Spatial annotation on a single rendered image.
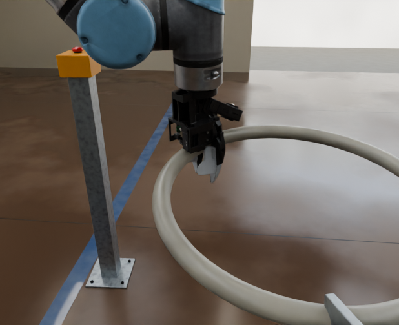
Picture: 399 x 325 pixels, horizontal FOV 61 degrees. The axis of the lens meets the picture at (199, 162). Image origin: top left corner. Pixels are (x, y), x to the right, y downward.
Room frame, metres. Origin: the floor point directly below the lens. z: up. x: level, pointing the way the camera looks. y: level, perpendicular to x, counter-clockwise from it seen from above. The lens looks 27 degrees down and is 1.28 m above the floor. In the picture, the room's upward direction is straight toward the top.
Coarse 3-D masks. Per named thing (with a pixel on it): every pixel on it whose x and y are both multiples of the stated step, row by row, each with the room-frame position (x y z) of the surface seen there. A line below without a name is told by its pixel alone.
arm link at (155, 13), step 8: (144, 0) 0.59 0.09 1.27; (152, 0) 0.59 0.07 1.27; (160, 0) 0.60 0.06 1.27; (152, 8) 0.58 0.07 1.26; (160, 8) 0.59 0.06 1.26; (160, 16) 0.58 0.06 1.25; (160, 24) 0.58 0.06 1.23; (160, 32) 0.58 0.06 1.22; (168, 32) 0.58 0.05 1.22; (160, 40) 0.59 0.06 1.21; (168, 40) 0.59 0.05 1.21; (160, 48) 0.60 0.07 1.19; (168, 48) 0.61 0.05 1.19
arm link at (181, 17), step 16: (176, 0) 0.60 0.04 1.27; (192, 0) 0.58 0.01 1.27; (208, 0) 0.59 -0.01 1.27; (176, 16) 0.58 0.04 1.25; (192, 16) 0.59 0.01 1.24; (208, 16) 0.59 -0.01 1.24; (176, 32) 0.58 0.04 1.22; (192, 32) 0.59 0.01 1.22; (208, 32) 0.59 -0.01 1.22; (176, 48) 0.61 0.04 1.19; (192, 48) 0.59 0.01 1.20; (208, 48) 0.59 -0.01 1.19; (176, 64) 0.62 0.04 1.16; (192, 64) 0.59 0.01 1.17; (208, 64) 0.60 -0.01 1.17
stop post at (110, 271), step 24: (72, 72) 1.24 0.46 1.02; (96, 72) 1.30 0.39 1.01; (72, 96) 1.26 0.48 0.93; (96, 96) 1.32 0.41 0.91; (96, 120) 1.28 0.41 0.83; (96, 144) 1.26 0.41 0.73; (96, 168) 1.26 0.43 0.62; (96, 192) 1.26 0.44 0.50; (96, 216) 1.26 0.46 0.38; (96, 240) 1.26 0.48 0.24; (96, 264) 1.35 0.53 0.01; (120, 264) 1.33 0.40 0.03
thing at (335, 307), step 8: (328, 296) 0.27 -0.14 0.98; (328, 304) 0.26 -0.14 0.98; (336, 304) 0.26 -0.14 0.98; (344, 304) 0.26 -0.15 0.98; (328, 312) 0.26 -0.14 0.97; (336, 312) 0.25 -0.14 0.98; (344, 312) 0.24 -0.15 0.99; (336, 320) 0.24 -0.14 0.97; (344, 320) 0.23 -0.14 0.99; (352, 320) 0.23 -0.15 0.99
